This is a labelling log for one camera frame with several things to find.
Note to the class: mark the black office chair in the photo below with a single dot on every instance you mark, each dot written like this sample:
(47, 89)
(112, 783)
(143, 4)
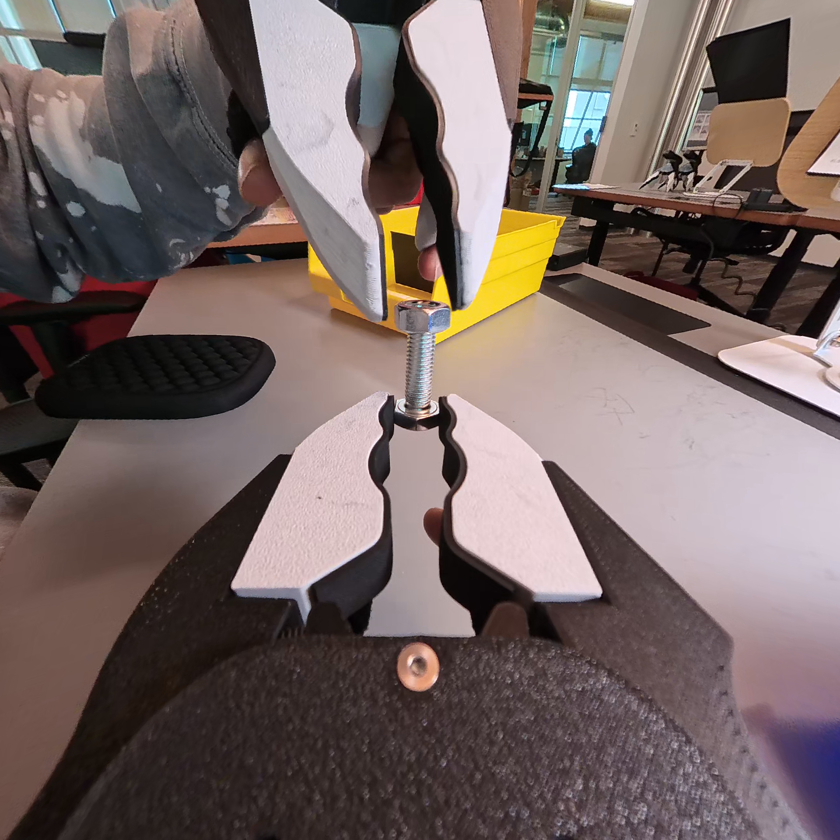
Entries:
(682, 243)

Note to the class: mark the person's right hand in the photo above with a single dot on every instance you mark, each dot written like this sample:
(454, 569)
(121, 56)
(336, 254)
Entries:
(434, 525)

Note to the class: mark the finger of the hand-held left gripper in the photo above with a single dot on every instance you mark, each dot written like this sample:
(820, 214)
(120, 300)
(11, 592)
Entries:
(479, 131)
(315, 131)

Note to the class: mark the person's left forearm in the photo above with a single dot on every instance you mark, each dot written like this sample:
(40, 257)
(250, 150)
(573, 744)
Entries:
(98, 164)

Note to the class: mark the small black panel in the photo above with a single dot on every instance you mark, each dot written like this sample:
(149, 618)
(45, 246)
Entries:
(748, 62)

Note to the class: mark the wooden desk black legs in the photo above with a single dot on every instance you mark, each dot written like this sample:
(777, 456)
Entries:
(656, 200)

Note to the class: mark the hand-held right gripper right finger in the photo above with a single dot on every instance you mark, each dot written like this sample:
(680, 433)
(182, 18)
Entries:
(512, 512)

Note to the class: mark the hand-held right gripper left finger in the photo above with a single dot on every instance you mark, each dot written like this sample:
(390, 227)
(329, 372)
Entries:
(315, 512)

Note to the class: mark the white tablet stand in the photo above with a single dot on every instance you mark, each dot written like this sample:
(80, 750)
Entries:
(718, 176)

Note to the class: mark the wooden support post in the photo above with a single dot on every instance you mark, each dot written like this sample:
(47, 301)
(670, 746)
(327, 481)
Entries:
(528, 39)

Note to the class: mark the black silver desk tools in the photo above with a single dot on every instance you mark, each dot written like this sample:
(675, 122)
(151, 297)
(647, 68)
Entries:
(673, 167)

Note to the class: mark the black bin divider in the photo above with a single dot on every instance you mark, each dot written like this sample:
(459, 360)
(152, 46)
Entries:
(403, 262)

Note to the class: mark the small wooden board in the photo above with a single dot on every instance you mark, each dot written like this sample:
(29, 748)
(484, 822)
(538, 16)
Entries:
(748, 134)

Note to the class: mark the silver hex bolt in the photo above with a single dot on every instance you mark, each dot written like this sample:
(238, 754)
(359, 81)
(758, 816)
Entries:
(420, 367)

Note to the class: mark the black standing desk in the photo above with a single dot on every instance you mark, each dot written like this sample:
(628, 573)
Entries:
(535, 92)

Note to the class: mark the silver hex nut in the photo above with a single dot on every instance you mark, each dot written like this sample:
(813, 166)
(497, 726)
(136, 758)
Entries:
(401, 416)

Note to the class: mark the white stand rod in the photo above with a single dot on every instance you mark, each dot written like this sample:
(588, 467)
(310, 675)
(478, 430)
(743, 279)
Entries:
(830, 338)

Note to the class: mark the yellow plastic bin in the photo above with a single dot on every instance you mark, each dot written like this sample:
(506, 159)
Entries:
(512, 262)

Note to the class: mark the printed instruction poster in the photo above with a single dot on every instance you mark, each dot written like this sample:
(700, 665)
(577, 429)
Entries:
(830, 161)

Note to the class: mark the red box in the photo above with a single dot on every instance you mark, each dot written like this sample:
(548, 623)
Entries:
(663, 287)

